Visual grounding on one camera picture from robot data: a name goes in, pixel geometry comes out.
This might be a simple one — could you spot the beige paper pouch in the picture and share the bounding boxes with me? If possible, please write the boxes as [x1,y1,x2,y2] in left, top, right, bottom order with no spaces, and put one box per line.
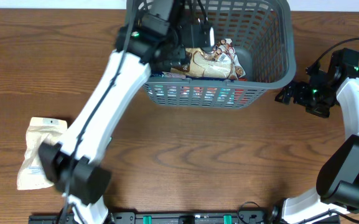
[17,117,68,190]

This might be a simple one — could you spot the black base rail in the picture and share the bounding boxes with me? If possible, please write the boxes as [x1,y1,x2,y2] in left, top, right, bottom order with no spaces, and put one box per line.
[28,202,341,224]

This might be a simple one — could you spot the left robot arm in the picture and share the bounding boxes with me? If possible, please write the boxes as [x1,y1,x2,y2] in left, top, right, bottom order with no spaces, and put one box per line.
[38,0,215,223]

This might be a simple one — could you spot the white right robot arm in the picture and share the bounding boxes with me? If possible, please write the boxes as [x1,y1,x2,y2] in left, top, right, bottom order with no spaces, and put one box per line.
[269,48,359,223]

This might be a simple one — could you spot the orange snack bag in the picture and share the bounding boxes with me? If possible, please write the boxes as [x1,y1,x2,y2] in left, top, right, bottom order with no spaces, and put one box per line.
[228,89,249,105]

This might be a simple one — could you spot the colourful Kleenex tissue multipack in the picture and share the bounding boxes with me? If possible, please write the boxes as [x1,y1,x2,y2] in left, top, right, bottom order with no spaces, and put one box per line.
[143,83,235,107]

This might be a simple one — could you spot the beige brown Pantree bag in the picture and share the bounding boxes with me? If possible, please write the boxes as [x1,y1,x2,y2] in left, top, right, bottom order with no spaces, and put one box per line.
[208,39,247,81]

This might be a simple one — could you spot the grey plastic slotted basket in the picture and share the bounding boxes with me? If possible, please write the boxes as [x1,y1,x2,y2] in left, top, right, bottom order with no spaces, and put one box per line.
[120,0,297,110]

